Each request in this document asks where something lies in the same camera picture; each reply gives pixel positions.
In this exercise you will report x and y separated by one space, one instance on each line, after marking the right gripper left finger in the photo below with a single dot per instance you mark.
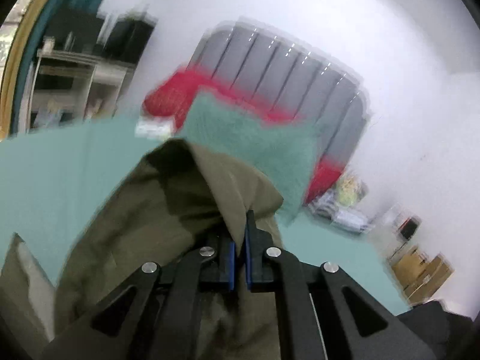
154 313

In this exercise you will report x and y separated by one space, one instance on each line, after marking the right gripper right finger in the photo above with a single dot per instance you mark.
322 313

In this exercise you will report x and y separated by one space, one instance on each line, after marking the olive green hooded jacket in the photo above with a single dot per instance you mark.
179 196

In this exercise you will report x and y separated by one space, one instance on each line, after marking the black clothes pile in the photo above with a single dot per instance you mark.
449 335

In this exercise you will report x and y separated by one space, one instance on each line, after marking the cardboard boxes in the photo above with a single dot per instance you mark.
420 277

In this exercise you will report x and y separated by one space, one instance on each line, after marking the books stack on bed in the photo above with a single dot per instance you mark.
343 217

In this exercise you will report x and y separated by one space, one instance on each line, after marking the black device on nightstand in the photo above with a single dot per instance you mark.
408 228

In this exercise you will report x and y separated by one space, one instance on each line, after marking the snack bag on bed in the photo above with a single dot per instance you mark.
349 190

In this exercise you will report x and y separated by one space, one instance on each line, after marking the beige folded garment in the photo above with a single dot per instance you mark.
27 303

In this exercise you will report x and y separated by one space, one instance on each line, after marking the green pillow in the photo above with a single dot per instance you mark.
285 153

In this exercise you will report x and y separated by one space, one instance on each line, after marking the teal bed sheet mattress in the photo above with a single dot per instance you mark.
53 182

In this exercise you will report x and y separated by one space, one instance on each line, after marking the white paper leaflet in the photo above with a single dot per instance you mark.
155 128

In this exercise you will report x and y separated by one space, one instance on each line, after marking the red patterned pillow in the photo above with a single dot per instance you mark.
174 97

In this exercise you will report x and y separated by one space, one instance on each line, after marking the white wooden desk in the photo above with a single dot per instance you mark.
65 87

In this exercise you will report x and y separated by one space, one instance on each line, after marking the grey padded headboard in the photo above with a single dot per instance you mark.
283 73

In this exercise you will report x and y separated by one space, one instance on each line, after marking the black computer tower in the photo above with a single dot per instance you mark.
124 38

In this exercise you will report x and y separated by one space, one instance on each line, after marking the teal curtain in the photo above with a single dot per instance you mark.
24 46

